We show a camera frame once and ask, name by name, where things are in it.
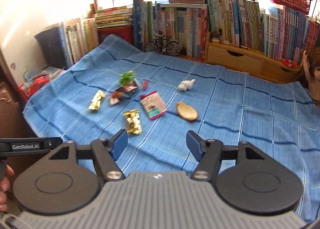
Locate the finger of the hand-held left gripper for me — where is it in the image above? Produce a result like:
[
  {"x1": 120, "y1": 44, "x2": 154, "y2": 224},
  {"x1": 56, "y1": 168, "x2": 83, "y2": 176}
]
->
[{"x1": 49, "y1": 137, "x2": 63, "y2": 150}]

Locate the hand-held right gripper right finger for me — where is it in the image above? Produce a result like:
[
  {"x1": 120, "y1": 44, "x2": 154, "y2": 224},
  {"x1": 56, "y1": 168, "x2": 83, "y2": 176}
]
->
[{"x1": 186, "y1": 130, "x2": 265, "y2": 182}]

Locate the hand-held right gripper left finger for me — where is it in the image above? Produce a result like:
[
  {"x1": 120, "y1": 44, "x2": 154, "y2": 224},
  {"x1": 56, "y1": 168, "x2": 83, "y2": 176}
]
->
[{"x1": 49, "y1": 129, "x2": 128, "y2": 182}]

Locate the red brown wrapper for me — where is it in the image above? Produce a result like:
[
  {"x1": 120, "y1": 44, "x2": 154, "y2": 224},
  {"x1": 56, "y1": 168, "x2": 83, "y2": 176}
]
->
[{"x1": 109, "y1": 92, "x2": 123, "y2": 106}]

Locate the pink snack packet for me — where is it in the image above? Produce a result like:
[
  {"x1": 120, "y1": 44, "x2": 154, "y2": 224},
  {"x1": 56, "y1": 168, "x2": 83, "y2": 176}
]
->
[{"x1": 139, "y1": 90, "x2": 167, "y2": 121}]

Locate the row of pale slanted books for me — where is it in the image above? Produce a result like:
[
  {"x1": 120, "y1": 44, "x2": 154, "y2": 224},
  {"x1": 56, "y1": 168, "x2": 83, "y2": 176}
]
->
[{"x1": 61, "y1": 17, "x2": 99, "y2": 65}]

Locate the row of tall upright books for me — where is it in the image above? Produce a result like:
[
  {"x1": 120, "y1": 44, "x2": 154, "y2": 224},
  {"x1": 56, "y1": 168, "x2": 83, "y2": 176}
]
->
[{"x1": 132, "y1": 0, "x2": 209, "y2": 57}]

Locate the stack of flat books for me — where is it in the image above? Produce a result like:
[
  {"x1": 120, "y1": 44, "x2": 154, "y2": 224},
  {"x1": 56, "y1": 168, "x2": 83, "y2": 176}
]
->
[{"x1": 94, "y1": 6, "x2": 133, "y2": 29}]

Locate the row of green-spined books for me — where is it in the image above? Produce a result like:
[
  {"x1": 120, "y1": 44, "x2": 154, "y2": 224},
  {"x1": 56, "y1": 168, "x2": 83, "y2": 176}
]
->
[{"x1": 205, "y1": 0, "x2": 263, "y2": 52}]

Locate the row of pink-spined books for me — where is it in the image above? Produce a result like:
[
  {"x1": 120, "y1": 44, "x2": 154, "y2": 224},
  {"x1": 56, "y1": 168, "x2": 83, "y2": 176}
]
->
[{"x1": 261, "y1": 6, "x2": 320, "y2": 65}]

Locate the person's left hand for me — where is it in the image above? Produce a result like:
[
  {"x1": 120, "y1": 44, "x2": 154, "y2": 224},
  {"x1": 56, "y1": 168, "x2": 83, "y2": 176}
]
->
[{"x1": 0, "y1": 165, "x2": 15, "y2": 211}]

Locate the gold foil wrapper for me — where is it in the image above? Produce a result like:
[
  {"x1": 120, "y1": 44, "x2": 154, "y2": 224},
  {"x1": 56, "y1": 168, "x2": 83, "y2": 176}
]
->
[
  {"x1": 124, "y1": 109, "x2": 142, "y2": 135},
  {"x1": 88, "y1": 90, "x2": 107, "y2": 111}
]

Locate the brown ribbed suitcase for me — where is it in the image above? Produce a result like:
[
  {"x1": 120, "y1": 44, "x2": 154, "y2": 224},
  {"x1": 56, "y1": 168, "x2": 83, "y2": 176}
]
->
[{"x1": 0, "y1": 81, "x2": 25, "y2": 139}]

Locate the orange peel piece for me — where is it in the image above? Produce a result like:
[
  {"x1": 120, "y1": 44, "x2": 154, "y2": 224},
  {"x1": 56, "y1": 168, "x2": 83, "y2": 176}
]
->
[{"x1": 176, "y1": 101, "x2": 198, "y2": 121}]

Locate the blue plaid cloth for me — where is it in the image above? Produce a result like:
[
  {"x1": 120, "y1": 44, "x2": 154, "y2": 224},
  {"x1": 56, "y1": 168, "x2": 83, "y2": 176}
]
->
[{"x1": 22, "y1": 34, "x2": 320, "y2": 222}]

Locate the small pink white packet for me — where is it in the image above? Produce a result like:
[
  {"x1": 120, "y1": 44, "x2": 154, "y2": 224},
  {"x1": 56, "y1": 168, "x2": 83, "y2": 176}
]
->
[{"x1": 122, "y1": 84, "x2": 139, "y2": 95}]

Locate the white tissue wad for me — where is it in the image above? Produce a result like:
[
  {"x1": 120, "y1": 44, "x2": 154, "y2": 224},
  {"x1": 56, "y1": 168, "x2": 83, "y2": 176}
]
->
[{"x1": 178, "y1": 79, "x2": 196, "y2": 92}]

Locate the red snack bag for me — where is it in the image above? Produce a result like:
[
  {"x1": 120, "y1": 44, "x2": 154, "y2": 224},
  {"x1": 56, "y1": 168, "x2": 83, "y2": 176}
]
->
[{"x1": 19, "y1": 74, "x2": 50, "y2": 99}]

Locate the green plastic wrapper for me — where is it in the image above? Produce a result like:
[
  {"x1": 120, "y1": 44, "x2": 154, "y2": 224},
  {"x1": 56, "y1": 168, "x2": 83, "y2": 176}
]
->
[{"x1": 119, "y1": 71, "x2": 137, "y2": 85}]

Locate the pile of white papers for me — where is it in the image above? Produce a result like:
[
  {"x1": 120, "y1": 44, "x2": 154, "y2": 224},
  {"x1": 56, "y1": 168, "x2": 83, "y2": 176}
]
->
[{"x1": 41, "y1": 66, "x2": 65, "y2": 79}]

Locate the dark blue folder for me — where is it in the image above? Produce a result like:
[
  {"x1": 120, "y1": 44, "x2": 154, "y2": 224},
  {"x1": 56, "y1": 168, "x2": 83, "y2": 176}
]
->
[{"x1": 34, "y1": 25, "x2": 68, "y2": 69}]

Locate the wooden drawer organizer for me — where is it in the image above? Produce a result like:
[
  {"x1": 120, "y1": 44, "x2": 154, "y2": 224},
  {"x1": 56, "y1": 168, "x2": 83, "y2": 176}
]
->
[{"x1": 204, "y1": 31, "x2": 302, "y2": 84}]

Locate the black model bicycle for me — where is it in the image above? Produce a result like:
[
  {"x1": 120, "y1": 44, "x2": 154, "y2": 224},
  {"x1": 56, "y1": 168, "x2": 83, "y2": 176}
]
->
[{"x1": 144, "y1": 33, "x2": 182, "y2": 56}]

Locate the red plastic crate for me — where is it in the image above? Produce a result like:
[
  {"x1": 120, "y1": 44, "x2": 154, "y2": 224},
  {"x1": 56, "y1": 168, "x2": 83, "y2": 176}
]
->
[{"x1": 97, "y1": 26, "x2": 134, "y2": 45}]

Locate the small dark-haired figurine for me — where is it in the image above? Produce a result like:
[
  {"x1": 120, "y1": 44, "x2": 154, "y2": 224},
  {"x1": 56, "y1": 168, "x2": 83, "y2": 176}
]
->
[{"x1": 211, "y1": 29, "x2": 222, "y2": 43}]

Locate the brown-haired doll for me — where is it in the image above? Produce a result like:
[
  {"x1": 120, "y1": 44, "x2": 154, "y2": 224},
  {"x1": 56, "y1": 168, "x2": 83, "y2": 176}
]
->
[{"x1": 301, "y1": 46, "x2": 320, "y2": 109}]

